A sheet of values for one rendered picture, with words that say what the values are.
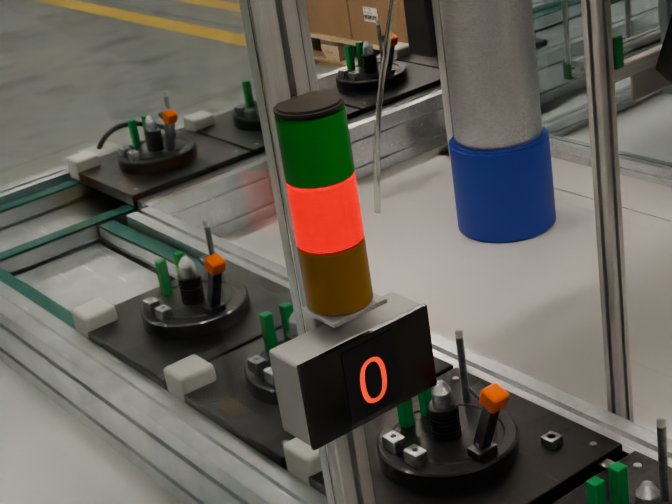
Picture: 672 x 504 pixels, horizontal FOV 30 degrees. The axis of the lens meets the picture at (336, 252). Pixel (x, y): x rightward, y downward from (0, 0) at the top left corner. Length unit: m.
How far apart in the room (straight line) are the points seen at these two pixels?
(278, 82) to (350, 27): 5.24
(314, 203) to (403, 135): 1.47
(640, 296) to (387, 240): 0.46
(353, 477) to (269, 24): 0.38
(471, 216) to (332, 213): 1.10
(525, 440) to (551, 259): 0.66
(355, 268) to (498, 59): 1.00
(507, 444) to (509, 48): 0.79
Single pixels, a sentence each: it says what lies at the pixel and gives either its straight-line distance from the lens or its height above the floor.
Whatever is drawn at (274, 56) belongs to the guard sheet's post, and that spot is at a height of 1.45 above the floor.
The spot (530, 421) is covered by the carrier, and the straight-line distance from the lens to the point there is 1.30.
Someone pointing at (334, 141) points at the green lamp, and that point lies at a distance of 0.86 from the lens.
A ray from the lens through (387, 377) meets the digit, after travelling 0.95.
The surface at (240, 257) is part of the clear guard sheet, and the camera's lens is 0.91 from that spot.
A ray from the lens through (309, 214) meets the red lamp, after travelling 0.88.
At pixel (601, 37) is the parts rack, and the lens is 1.19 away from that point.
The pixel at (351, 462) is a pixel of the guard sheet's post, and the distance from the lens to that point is 1.03.
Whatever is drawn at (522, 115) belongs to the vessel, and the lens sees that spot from 1.91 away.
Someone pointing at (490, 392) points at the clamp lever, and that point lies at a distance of 1.16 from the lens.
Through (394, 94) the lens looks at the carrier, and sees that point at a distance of 2.38.
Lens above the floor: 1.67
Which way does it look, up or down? 24 degrees down
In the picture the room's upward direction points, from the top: 9 degrees counter-clockwise
